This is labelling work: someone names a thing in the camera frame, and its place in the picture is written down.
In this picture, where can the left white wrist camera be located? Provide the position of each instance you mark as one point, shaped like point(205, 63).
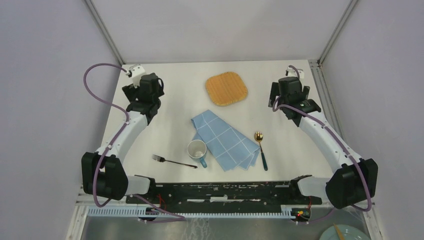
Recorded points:
point(136, 71)

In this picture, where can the light blue cable duct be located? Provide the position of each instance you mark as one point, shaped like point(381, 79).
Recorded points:
point(142, 212)

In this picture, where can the gold spoon teal handle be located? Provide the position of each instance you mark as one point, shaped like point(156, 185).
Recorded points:
point(258, 136)

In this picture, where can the black metal fork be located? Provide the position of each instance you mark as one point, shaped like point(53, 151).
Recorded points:
point(163, 160)

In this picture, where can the green plate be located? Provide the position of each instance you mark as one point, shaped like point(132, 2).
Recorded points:
point(348, 232)

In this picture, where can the wooden chopstick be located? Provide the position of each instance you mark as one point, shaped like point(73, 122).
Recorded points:
point(338, 232)

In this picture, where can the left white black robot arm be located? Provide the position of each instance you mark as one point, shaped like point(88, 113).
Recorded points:
point(103, 174)

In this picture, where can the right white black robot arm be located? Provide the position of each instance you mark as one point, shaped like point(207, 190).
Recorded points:
point(354, 179)

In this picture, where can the white blue mug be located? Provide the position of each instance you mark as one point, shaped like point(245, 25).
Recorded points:
point(197, 150)

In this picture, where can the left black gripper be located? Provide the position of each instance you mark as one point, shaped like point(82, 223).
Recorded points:
point(131, 92)

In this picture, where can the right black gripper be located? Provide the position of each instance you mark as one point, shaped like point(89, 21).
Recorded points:
point(275, 92)

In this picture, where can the blue checked cloth napkin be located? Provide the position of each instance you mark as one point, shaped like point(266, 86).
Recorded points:
point(230, 148)

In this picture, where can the woven bamboo placemat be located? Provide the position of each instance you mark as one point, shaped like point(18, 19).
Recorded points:
point(226, 88)

